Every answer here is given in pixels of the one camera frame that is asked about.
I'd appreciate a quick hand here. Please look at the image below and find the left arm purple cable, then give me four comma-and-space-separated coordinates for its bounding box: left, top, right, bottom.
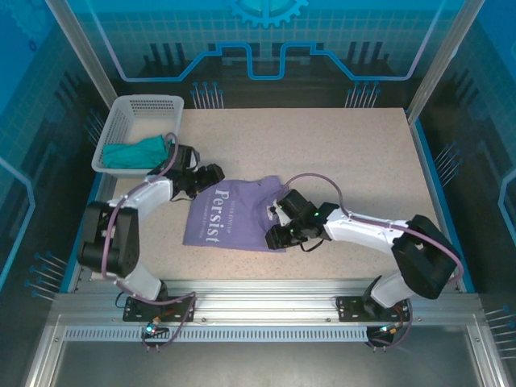
100, 131, 198, 354

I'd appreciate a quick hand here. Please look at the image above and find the white plastic mesh basket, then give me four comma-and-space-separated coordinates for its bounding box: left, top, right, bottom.
91, 94, 185, 179

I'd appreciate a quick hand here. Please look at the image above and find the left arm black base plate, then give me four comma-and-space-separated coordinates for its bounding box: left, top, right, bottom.
123, 296, 198, 323

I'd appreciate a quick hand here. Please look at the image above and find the right gripper thin black wire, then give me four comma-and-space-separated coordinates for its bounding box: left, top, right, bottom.
298, 237, 326, 253

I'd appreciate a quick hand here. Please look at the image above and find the aluminium mounting rail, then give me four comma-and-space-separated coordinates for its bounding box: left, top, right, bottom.
52, 277, 485, 327

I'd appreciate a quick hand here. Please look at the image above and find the purple t-shirt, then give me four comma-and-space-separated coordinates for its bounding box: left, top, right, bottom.
182, 175, 307, 254

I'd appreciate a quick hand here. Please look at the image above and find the aluminium frame bar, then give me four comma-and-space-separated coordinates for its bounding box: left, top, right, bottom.
22, 322, 68, 387
465, 322, 510, 387

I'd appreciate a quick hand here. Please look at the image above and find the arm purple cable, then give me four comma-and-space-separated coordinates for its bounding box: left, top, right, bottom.
280, 173, 463, 352
100, 131, 198, 354

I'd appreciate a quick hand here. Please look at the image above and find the teal cloth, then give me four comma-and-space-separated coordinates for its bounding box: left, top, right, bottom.
102, 134, 173, 169

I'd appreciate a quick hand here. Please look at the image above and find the grey slotted cable duct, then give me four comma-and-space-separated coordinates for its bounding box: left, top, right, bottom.
64, 325, 370, 343

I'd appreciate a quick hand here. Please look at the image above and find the aluminium frame post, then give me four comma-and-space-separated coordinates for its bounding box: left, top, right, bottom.
43, 0, 119, 110
406, 0, 487, 127

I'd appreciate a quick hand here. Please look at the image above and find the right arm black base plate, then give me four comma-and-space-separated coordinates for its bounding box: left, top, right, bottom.
335, 293, 412, 323

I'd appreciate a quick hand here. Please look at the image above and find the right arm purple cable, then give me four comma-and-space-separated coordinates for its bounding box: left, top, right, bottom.
280, 173, 463, 352

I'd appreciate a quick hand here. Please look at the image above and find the small LED circuit board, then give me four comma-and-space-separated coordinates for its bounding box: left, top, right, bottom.
368, 324, 404, 338
143, 322, 170, 338

